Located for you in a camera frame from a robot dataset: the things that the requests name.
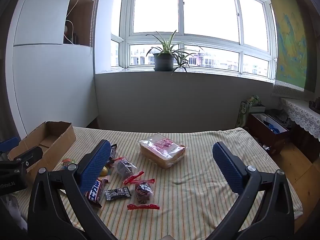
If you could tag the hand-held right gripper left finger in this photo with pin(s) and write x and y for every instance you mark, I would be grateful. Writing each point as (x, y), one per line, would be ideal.
(97, 165)

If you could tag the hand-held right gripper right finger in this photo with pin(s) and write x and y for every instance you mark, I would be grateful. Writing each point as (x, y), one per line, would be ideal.
(227, 165)

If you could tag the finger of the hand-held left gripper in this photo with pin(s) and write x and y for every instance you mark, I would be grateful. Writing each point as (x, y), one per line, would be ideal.
(27, 158)

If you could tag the gold foil snack packet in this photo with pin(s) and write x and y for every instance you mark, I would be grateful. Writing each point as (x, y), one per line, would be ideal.
(103, 171)

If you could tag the brown chocolate bar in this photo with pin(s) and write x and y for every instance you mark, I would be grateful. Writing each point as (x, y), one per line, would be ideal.
(96, 192)

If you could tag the clear dark cake packet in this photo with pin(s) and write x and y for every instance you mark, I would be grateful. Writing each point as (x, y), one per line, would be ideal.
(125, 167)
(143, 191)

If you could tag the green red snack packet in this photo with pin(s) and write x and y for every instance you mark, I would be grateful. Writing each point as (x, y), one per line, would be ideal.
(67, 163)

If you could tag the brown cardboard box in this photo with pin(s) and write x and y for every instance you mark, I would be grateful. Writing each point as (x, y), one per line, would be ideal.
(62, 140)

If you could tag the small dark candy wrapper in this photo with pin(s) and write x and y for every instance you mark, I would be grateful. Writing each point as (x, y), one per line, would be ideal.
(113, 151)

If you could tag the blue plastic object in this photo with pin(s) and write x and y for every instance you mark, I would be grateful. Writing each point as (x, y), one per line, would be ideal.
(8, 143)

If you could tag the striped blanket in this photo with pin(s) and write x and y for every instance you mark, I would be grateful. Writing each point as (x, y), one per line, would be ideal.
(200, 160)

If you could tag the small black snack packet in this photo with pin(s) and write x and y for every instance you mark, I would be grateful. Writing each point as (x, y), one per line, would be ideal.
(117, 193)

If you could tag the dark brown box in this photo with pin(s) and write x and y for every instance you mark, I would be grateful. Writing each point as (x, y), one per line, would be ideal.
(262, 135)

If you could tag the green carton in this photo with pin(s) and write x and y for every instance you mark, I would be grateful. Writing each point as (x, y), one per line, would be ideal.
(241, 115)

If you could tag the blue bag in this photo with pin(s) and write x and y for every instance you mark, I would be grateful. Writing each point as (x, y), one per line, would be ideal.
(273, 127)

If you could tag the sliced bread packet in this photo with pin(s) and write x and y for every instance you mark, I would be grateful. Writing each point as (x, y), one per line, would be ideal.
(162, 150)

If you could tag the white cabinet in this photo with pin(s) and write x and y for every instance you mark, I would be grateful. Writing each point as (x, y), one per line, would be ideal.
(50, 80)

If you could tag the white lace cloth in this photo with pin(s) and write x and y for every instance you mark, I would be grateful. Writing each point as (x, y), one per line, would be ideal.
(300, 115)

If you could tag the potted spider plant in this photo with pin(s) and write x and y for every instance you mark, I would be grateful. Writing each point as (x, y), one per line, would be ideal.
(163, 61)

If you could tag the wooden shelf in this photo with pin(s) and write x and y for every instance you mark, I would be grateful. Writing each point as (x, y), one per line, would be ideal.
(82, 17)

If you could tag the white framed window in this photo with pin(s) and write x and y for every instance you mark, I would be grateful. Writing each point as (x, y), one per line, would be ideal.
(157, 5)

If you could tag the wall map poster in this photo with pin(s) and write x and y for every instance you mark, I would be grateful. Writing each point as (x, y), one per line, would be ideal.
(290, 42)

